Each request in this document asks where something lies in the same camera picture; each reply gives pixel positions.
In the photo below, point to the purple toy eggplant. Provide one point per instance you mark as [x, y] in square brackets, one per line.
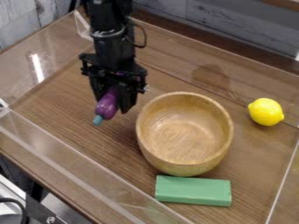
[108, 106]

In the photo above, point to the brown wooden bowl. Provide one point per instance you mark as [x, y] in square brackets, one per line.
[185, 133]

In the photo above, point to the yellow lemon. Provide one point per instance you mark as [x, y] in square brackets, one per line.
[266, 112]

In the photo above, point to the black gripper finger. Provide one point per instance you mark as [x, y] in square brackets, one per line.
[128, 96]
[101, 85]

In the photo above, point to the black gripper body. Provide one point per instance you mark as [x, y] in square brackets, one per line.
[114, 58]

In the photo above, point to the clear acrylic corner bracket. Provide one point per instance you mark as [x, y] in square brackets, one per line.
[82, 26]

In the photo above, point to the green rectangular block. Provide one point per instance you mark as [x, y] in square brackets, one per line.
[202, 191]

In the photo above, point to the black equipment at table edge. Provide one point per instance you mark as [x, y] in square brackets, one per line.
[33, 213]

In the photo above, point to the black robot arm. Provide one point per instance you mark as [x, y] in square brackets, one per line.
[110, 15]

